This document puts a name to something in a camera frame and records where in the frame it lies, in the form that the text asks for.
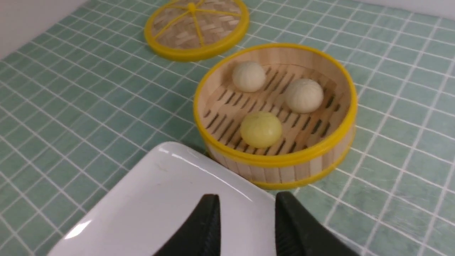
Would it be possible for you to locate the yellow steamed bun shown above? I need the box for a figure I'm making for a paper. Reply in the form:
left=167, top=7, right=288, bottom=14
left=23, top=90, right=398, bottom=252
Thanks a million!
left=240, top=111, right=282, bottom=149

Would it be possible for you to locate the yellow rimmed bamboo steamer basket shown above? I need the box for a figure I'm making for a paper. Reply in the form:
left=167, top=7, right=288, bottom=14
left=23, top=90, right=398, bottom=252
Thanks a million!
left=193, top=43, right=358, bottom=190

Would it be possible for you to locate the yellow rimmed bamboo steamer lid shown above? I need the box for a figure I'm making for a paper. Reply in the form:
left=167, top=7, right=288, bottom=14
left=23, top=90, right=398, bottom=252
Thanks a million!
left=144, top=0, right=249, bottom=62

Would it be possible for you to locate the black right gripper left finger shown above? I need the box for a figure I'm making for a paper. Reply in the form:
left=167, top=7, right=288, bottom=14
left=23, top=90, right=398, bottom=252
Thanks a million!
left=155, top=194, right=221, bottom=256

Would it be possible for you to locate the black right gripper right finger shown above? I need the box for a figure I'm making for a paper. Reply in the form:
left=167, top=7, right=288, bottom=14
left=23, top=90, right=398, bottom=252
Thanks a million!
left=275, top=192, right=358, bottom=256

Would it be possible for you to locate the green checkered tablecloth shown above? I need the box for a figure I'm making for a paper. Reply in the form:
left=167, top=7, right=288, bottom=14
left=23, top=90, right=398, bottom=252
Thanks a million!
left=0, top=0, right=455, bottom=256

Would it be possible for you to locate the white square plate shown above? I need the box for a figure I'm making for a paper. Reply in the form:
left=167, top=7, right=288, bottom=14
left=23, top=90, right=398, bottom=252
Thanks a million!
left=48, top=142, right=277, bottom=256

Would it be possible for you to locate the white steamed bun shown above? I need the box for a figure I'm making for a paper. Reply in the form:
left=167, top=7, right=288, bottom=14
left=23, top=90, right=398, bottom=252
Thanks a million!
left=284, top=79, right=324, bottom=114
left=232, top=61, right=266, bottom=93

